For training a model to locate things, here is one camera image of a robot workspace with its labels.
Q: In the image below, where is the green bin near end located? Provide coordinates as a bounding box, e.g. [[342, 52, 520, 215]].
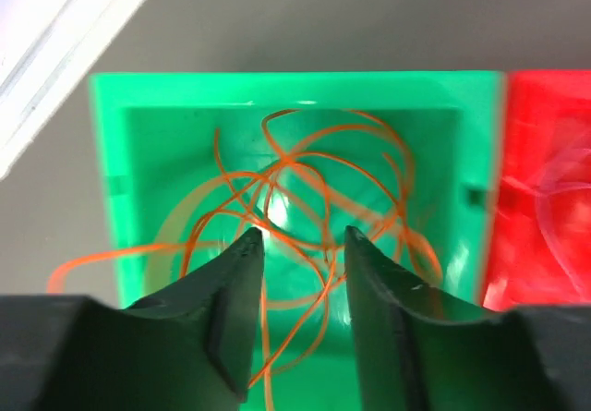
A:
[[92, 71, 502, 410]]

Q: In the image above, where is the pink cable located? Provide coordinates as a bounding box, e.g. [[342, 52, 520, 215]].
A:
[[507, 128, 591, 296]]

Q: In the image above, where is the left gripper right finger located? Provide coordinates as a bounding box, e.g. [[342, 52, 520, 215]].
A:
[[344, 226, 590, 410]]

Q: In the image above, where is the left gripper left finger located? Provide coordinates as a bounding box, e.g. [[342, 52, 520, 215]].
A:
[[1, 228, 264, 410]]

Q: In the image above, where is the orange cable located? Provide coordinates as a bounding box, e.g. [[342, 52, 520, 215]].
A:
[[45, 108, 444, 411]]

